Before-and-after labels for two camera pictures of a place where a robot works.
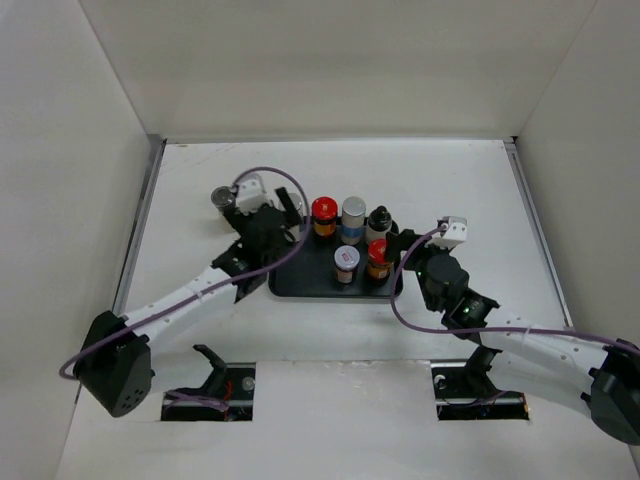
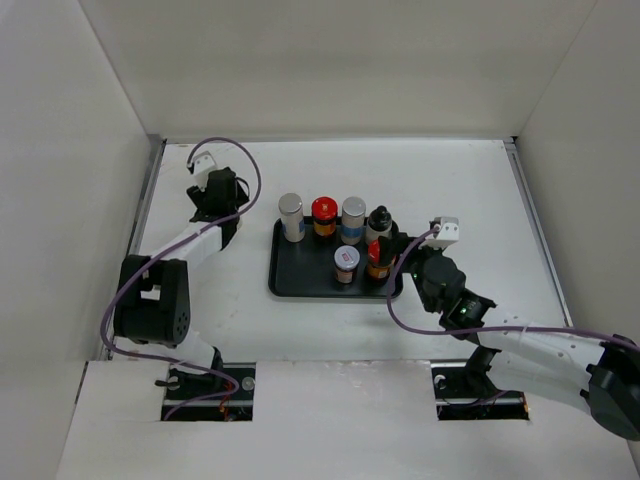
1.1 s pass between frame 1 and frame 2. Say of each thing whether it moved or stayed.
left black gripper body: moved
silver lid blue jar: stayed
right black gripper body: stayed
